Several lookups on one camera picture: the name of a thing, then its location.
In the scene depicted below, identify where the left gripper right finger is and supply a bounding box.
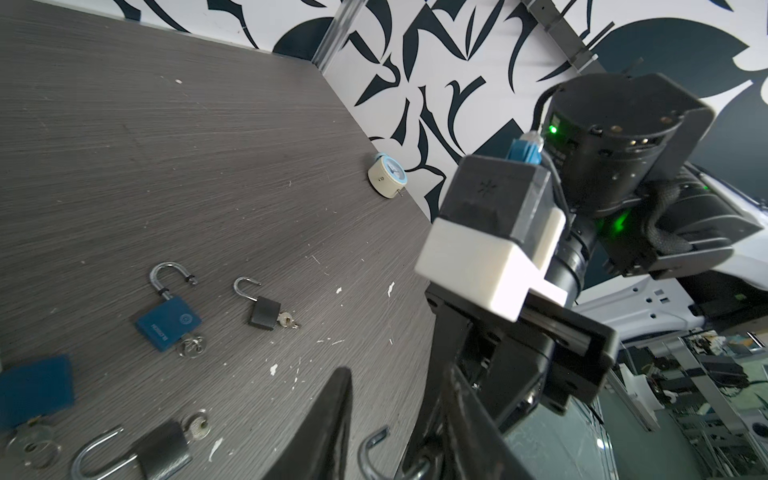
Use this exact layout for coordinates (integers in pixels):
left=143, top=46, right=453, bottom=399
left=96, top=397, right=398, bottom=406
left=443, top=367, right=522, bottom=479

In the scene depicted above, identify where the cream blue alarm clock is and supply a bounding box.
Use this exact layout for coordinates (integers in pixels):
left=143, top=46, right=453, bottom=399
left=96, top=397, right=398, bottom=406
left=367, top=152, right=408, bottom=199

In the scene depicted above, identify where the left blue padlock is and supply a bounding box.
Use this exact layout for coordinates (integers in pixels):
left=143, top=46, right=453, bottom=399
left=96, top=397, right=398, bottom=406
left=1, top=354, right=75, bottom=471

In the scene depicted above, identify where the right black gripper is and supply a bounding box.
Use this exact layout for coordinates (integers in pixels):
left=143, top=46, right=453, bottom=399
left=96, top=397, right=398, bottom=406
left=400, top=284, right=618, bottom=479

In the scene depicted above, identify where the right blue padlock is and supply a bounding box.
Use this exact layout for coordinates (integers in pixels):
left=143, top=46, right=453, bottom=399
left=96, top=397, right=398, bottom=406
left=134, top=261, right=207, bottom=358

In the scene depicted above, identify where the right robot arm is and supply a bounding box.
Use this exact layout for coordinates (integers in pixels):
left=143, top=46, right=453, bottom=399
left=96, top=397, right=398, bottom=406
left=400, top=73, right=763, bottom=479

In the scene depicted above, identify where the black padlock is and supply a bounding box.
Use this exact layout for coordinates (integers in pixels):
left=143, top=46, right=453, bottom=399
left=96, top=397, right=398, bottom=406
left=70, top=410, right=211, bottom=480
left=357, top=424, right=433, bottom=480
left=233, top=276, right=301, bottom=331

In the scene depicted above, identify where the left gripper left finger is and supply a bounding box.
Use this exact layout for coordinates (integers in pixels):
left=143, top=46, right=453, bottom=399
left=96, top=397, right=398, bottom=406
left=263, top=367, right=353, bottom=479

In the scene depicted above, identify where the blue padlock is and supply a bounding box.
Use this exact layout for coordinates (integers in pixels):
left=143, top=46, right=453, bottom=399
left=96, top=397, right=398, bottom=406
left=1, top=354, right=75, bottom=471
left=134, top=261, right=207, bottom=358

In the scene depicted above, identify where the black padlock front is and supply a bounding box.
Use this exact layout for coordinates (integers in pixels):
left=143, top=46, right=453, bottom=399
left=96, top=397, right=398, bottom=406
left=70, top=410, right=211, bottom=480

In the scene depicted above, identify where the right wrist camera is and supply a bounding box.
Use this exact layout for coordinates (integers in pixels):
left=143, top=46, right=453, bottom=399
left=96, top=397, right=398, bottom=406
left=415, top=131, right=568, bottom=322

